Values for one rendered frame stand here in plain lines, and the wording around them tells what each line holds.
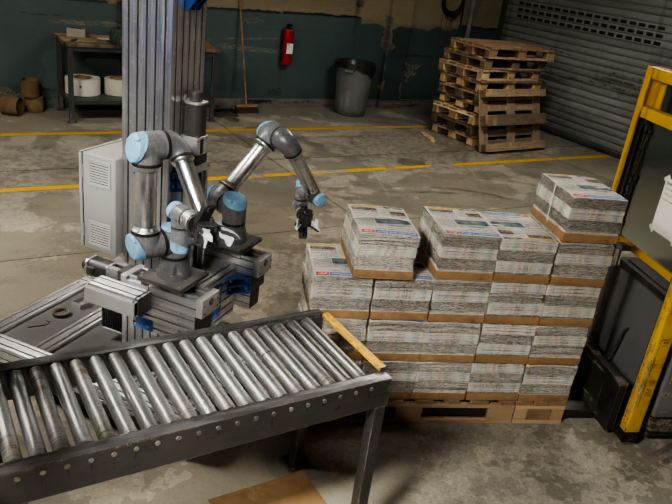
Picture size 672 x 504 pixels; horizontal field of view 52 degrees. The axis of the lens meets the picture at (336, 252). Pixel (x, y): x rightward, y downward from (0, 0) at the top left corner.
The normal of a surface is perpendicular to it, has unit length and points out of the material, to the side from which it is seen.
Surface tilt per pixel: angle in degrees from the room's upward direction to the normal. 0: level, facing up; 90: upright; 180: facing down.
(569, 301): 90
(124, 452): 90
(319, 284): 90
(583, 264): 90
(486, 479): 0
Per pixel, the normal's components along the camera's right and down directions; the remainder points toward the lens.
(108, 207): -0.39, 0.33
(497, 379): 0.14, 0.40
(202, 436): 0.50, 0.40
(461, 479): 0.12, -0.91
